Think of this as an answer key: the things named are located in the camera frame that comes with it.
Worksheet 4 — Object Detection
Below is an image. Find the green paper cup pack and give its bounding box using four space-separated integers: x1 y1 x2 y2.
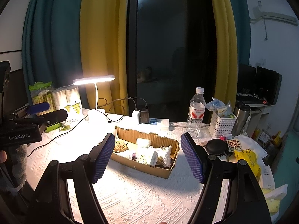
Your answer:
28 81 57 132

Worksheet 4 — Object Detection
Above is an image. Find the person's left forearm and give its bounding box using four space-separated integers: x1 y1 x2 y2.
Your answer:
11 143 28 181

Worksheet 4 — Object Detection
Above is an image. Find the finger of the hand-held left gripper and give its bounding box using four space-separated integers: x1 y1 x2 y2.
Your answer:
9 109 68 131
10 102 50 122

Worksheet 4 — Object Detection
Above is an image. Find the yellow tissue packet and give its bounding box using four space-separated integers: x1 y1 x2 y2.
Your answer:
234 149 261 177

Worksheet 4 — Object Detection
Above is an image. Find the black monitor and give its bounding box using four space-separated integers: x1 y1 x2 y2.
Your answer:
256 66 283 105
238 63 257 94

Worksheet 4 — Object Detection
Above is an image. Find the yellow tissue box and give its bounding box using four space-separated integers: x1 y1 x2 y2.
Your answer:
262 184 289 213

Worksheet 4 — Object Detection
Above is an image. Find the white paper cup pack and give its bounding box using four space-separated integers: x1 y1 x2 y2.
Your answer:
52 85 83 128

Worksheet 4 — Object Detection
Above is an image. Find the white plastic basket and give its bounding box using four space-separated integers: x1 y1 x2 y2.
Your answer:
209 110 237 139

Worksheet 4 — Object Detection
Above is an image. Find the dark window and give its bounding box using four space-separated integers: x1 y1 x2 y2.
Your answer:
127 0 218 123

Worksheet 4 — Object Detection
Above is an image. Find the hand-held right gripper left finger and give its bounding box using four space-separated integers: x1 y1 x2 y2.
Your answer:
26 133 116 224

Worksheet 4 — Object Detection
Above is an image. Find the green white packet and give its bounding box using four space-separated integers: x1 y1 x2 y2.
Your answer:
216 101 234 118

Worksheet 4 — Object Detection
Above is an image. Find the white desk lamp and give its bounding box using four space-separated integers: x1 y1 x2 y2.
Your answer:
73 75 115 122

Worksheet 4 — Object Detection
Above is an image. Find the black charger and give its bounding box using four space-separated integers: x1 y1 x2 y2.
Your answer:
140 108 150 123

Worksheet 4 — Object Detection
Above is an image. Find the white air conditioner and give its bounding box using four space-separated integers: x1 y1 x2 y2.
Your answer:
250 5 299 27

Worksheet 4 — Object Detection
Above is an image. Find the brown scouring pad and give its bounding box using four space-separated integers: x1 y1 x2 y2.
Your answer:
114 140 130 154

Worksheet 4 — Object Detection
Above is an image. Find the white textured tablecloth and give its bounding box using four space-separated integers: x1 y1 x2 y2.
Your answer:
23 108 276 224

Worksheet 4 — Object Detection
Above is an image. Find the patterned sticker card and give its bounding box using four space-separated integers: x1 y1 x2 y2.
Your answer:
226 139 241 152

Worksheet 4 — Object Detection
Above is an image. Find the clear water bottle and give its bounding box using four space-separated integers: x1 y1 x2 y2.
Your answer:
187 87 206 138

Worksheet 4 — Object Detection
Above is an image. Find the blue plastic wrapper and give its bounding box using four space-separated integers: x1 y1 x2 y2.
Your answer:
206 96 225 112

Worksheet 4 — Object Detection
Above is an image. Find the cotton swab pack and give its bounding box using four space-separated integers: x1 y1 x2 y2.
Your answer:
156 145 173 168

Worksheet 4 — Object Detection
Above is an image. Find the black charger cable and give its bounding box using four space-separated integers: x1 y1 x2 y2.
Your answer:
96 97 148 123

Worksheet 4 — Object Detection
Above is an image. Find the white computer desk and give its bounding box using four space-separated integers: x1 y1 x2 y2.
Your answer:
235 92 276 131

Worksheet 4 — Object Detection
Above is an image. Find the white power strip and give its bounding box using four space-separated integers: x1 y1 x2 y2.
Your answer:
138 118 170 132

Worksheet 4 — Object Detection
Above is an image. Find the steel thermos flask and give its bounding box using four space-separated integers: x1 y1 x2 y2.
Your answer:
231 102 251 136

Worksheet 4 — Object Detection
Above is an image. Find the black round case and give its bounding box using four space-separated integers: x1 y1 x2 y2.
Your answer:
206 139 228 157

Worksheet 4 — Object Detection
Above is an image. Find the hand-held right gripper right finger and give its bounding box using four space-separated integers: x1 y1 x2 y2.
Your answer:
181 133 272 224

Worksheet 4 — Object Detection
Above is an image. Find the brown cardboard box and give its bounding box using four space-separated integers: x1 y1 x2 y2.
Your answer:
110 125 180 179

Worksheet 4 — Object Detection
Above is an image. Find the yellow curtain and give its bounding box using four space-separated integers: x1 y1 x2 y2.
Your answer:
79 0 132 116
207 0 240 106

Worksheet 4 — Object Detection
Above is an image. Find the teal curtain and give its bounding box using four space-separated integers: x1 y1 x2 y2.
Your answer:
230 0 252 66
21 0 86 109

